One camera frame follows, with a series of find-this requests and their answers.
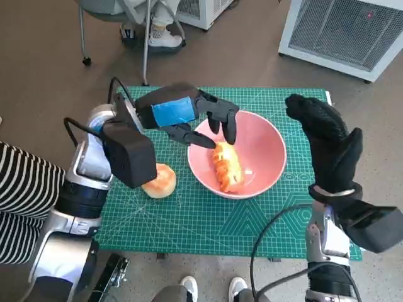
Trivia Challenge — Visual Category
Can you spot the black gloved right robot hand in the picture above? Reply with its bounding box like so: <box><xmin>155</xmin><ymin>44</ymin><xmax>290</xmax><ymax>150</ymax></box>
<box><xmin>284</xmin><ymin>93</ymin><xmax>363</xmax><ymax>198</ymax></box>

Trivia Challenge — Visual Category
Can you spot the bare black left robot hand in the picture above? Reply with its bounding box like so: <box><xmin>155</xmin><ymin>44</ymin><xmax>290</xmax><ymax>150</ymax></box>
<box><xmin>135</xmin><ymin>83</ymin><xmax>240</xmax><ymax>150</ymax></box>

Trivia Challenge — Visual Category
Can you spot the pink bowl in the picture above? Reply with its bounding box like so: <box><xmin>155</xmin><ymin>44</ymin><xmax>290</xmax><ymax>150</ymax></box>
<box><xmin>187</xmin><ymin>109</ymin><xmax>288</xmax><ymax>199</ymax></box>

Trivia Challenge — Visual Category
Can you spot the round toy bread bun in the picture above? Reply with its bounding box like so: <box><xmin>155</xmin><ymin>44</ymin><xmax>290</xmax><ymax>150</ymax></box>
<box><xmin>140</xmin><ymin>162</ymin><xmax>177</xmax><ymax>199</ymax></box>

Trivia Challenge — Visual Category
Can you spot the long toy bread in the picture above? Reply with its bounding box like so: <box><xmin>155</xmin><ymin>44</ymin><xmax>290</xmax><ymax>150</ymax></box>
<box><xmin>211</xmin><ymin>141</ymin><xmax>246</xmax><ymax>193</ymax></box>

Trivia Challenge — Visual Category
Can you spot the silver metal pole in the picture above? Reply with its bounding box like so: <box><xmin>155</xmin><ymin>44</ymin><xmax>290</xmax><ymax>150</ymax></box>
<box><xmin>141</xmin><ymin>0</ymin><xmax>154</xmax><ymax>86</ymax></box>

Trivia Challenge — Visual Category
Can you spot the person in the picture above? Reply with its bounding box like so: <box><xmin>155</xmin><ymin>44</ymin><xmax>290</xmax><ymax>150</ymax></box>
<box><xmin>119</xmin><ymin>0</ymin><xmax>186</xmax><ymax>48</ymax></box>
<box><xmin>0</xmin><ymin>116</ymin><xmax>67</xmax><ymax>265</ymax></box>

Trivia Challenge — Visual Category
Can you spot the small white mesh cabinet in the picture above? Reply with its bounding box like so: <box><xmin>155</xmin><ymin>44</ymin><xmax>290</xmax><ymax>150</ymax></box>
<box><xmin>174</xmin><ymin>0</ymin><xmax>236</xmax><ymax>31</ymax></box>

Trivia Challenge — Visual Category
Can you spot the green cutting mat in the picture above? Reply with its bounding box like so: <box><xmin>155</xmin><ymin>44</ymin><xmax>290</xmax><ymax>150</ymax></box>
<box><xmin>94</xmin><ymin>86</ymin><xmax>363</xmax><ymax>261</ymax></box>

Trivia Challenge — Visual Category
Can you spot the large white mesh cabinet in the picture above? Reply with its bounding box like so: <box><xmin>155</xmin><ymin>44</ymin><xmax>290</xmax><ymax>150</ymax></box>
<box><xmin>278</xmin><ymin>0</ymin><xmax>403</xmax><ymax>83</ymax></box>

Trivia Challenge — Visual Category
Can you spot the grey office chair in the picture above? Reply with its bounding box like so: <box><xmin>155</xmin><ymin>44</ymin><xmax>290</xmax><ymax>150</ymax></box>
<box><xmin>77</xmin><ymin>0</ymin><xmax>186</xmax><ymax>66</ymax></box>

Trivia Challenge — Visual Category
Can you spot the white shoe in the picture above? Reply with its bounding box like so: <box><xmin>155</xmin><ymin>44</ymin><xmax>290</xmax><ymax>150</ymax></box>
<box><xmin>228</xmin><ymin>276</ymin><xmax>248</xmax><ymax>302</ymax></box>
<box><xmin>179</xmin><ymin>276</ymin><xmax>198</xmax><ymax>302</ymax></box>

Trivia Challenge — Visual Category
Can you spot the grey leg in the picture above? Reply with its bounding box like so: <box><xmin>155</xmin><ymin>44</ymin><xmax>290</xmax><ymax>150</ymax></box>
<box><xmin>234</xmin><ymin>288</ymin><xmax>264</xmax><ymax>302</ymax></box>
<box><xmin>150</xmin><ymin>284</ymin><xmax>190</xmax><ymax>302</ymax></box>

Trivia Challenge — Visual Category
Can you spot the black metal clamp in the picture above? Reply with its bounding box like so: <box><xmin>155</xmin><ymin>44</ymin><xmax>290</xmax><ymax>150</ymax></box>
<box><xmin>86</xmin><ymin>253</ymin><xmax>130</xmax><ymax>302</ymax></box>

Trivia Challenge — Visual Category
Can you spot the black cable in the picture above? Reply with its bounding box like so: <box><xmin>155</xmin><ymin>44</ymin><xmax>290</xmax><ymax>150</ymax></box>
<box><xmin>108</xmin><ymin>77</ymin><xmax>133</xmax><ymax>106</ymax></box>
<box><xmin>250</xmin><ymin>203</ymin><xmax>363</xmax><ymax>302</ymax></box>
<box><xmin>64</xmin><ymin>118</ymin><xmax>105</xmax><ymax>147</ymax></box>

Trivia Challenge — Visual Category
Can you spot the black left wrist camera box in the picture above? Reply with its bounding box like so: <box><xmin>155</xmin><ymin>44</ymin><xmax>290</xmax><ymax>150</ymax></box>
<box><xmin>99</xmin><ymin>121</ymin><xmax>157</xmax><ymax>189</ymax></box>

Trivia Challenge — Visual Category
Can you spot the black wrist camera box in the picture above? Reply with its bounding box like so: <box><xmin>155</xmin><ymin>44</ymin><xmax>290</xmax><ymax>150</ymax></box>
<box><xmin>333</xmin><ymin>199</ymin><xmax>403</xmax><ymax>254</ymax></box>
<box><xmin>99</xmin><ymin>121</ymin><xmax>157</xmax><ymax>189</ymax></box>

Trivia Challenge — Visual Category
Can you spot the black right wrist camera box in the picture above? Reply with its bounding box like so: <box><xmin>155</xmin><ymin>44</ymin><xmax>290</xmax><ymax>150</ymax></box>
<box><xmin>333</xmin><ymin>199</ymin><xmax>403</xmax><ymax>254</ymax></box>

